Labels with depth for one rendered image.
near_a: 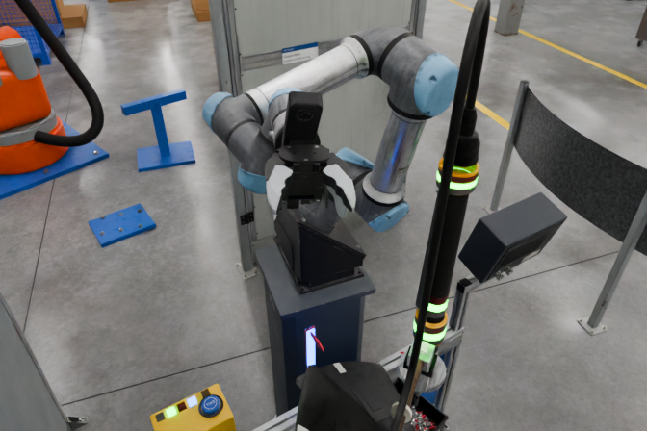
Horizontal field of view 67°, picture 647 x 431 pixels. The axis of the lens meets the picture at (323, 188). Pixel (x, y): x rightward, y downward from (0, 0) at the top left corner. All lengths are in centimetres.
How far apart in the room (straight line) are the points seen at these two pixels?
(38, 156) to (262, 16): 256
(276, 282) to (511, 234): 70
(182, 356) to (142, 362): 20
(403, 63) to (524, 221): 65
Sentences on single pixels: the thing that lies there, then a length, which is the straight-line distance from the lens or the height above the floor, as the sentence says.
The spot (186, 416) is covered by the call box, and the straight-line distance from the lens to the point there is 123.
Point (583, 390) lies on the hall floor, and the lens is 280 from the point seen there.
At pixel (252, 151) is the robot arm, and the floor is 166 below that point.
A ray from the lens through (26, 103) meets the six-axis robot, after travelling 434.
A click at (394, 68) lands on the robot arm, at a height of 173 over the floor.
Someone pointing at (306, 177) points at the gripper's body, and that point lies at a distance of 69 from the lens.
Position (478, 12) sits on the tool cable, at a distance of 43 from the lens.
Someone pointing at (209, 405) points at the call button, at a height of 108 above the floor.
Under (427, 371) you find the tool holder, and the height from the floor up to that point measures 153.
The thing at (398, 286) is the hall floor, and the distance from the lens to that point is 297.
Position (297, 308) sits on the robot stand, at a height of 100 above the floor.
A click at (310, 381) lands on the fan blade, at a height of 144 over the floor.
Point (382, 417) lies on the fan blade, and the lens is 107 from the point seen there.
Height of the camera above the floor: 210
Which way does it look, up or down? 34 degrees down
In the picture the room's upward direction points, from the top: straight up
